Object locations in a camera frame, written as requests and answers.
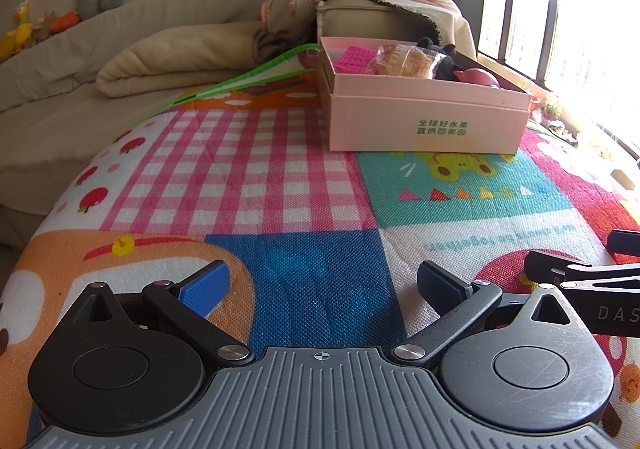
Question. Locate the colourful printed play mat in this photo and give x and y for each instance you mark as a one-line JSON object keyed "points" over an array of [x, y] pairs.
{"points": [[250, 179]]}

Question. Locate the brown plush toy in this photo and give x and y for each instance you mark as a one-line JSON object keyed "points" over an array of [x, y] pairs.
{"points": [[45, 26]]}

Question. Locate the pink cardboard box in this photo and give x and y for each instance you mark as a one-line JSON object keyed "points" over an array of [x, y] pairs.
{"points": [[425, 119]]}

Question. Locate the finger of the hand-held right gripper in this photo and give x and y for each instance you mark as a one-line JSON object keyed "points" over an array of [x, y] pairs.
{"points": [[625, 241], [555, 266]]}

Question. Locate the beige sofa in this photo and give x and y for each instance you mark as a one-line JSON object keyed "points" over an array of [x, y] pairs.
{"points": [[75, 129]]}

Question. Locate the small green potted plant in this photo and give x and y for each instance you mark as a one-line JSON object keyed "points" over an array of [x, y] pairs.
{"points": [[552, 106]]}

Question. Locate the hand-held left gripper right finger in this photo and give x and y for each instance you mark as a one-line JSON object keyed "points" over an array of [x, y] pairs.
{"points": [[442, 286]]}

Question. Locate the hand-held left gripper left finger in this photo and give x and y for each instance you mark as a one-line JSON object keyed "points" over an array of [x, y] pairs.
{"points": [[205, 286]]}

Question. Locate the black plush toy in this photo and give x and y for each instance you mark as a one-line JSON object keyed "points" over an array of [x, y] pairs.
{"points": [[445, 61]]}

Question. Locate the pink plastic scoop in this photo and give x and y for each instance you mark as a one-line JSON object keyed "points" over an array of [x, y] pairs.
{"points": [[352, 59]]}

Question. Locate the folded beige blanket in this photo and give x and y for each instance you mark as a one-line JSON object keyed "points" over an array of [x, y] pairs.
{"points": [[175, 59]]}

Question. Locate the dark window frame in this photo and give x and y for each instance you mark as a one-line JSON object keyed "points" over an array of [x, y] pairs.
{"points": [[547, 4]]}

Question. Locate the brown bread packet with barcode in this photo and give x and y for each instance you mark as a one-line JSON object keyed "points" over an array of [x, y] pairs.
{"points": [[402, 61]]}

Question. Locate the yellow plush toy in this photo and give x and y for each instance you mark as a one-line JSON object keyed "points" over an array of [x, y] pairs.
{"points": [[17, 31]]}

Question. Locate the pink round toy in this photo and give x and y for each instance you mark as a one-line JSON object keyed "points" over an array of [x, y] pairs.
{"points": [[477, 78]]}

